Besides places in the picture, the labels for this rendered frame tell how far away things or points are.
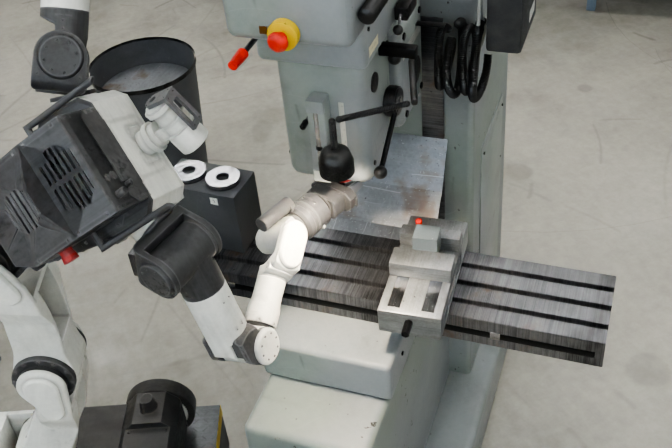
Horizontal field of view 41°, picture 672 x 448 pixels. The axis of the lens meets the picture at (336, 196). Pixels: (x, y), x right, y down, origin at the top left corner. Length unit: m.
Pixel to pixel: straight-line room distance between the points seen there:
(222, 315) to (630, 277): 2.26
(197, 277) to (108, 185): 0.27
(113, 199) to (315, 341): 0.82
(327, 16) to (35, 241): 0.67
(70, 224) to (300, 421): 0.86
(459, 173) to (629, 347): 1.24
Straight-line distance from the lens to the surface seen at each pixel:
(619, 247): 3.91
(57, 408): 2.21
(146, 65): 4.34
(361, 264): 2.35
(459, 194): 2.58
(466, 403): 3.03
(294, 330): 2.30
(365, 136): 1.97
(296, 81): 1.94
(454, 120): 2.44
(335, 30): 1.68
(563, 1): 5.73
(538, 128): 4.55
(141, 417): 2.59
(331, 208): 2.10
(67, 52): 1.76
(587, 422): 3.27
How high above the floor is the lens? 2.56
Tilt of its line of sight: 38 degrees down
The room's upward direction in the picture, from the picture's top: 6 degrees counter-clockwise
